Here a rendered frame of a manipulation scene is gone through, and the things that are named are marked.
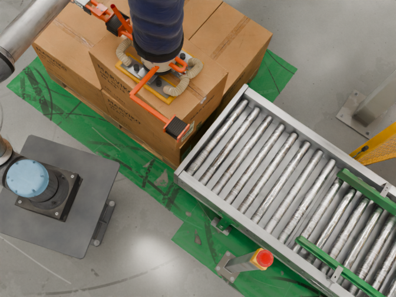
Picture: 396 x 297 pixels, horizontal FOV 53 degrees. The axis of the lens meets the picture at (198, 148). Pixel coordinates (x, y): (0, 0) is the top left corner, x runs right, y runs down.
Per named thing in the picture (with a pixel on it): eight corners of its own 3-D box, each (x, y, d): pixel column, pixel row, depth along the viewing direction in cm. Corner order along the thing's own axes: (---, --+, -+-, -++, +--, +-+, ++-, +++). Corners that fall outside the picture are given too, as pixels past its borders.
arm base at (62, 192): (62, 213, 182) (55, 210, 173) (23, 205, 183) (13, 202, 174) (73, 173, 188) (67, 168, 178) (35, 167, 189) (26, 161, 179)
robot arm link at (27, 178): (46, 208, 173) (30, 201, 156) (13, 191, 175) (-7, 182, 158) (64, 177, 177) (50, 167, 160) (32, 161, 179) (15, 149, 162)
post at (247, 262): (237, 265, 262) (274, 257, 167) (231, 274, 260) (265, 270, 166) (228, 258, 263) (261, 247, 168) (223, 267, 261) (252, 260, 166)
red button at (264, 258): (274, 257, 167) (277, 256, 164) (265, 270, 165) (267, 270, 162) (260, 246, 168) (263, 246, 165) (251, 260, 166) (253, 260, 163)
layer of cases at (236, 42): (260, 65, 295) (273, 33, 257) (178, 167, 266) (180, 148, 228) (134, -19, 311) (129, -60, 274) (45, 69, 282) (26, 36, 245)
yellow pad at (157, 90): (181, 91, 195) (181, 86, 190) (169, 105, 192) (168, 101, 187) (127, 53, 200) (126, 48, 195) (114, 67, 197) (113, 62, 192)
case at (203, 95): (220, 105, 238) (229, 71, 201) (175, 151, 227) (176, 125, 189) (147, 45, 248) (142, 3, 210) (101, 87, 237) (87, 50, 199)
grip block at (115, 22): (131, 25, 194) (130, 17, 188) (118, 38, 191) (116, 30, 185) (118, 16, 195) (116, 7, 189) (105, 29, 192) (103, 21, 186)
